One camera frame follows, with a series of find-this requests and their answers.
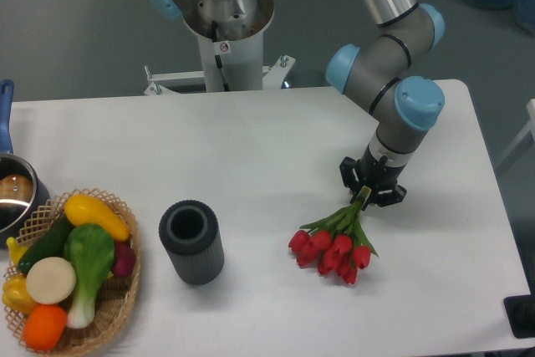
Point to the dark red radish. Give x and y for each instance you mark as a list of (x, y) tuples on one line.
[(125, 260)]

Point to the green bok choy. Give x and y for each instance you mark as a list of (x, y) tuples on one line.
[(91, 252)]

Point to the orange fruit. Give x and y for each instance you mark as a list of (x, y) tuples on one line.
[(44, 327)]

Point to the woven wicker basket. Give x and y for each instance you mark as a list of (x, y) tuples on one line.
[(115, 299)]

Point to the blue handled saucepan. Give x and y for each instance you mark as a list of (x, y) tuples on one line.
[(22, 192)]

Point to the yellow squash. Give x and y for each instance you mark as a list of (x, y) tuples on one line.
[(83, 209)]

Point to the red tulip bouquet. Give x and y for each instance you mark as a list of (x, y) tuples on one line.
[(336, 243)]

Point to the white furniture frame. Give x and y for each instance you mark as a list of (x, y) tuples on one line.
[(520, 142)]

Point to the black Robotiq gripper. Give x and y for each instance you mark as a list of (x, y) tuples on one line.
[(378, 169)]

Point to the cream round bun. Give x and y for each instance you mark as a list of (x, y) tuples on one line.
[(50, 280)]

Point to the dark grey ribbed vase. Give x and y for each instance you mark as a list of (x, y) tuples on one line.
[(189, 232)]

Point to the dark green cucumber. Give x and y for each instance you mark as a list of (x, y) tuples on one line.
[(50, 244)]

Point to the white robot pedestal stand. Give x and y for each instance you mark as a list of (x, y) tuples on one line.
[(227, 65)]

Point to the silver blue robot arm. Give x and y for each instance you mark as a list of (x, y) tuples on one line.
[(230, 38)]

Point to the yellow bell pepper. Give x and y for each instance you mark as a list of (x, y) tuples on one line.
[(16, 296)]

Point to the black device at table edge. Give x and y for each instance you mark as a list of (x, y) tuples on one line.
[(520, 315)]

